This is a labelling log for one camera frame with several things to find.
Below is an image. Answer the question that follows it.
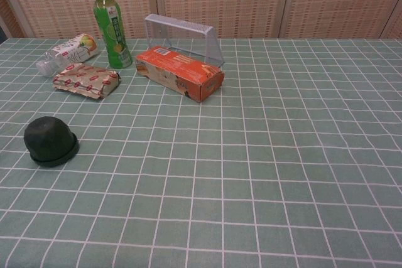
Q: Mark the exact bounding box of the black round lid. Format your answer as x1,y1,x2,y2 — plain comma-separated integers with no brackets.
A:
30,132,80,169

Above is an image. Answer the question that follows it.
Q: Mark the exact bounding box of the black round object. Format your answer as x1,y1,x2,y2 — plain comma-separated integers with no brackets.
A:
23,116,76,164

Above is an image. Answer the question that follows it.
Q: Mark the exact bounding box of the orange cardboard box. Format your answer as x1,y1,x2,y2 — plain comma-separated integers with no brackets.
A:
135,45,225,104

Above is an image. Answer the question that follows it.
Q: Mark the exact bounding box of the green checked tablecloth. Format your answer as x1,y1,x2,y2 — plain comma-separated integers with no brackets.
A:
0,38,402,268

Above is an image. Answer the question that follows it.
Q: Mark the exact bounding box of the white mesh metal basket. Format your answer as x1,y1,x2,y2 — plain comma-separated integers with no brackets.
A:
144,13,225,68

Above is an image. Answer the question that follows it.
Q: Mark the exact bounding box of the green drink bottle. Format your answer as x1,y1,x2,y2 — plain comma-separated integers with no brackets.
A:
93,0,133,69

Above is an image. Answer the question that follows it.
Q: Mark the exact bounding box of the silver red snack packet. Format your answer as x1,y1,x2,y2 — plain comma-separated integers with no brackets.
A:
52,62,122,102

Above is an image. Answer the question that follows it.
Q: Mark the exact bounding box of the clear bottle with white label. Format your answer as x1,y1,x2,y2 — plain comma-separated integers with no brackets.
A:
36,33,101,77

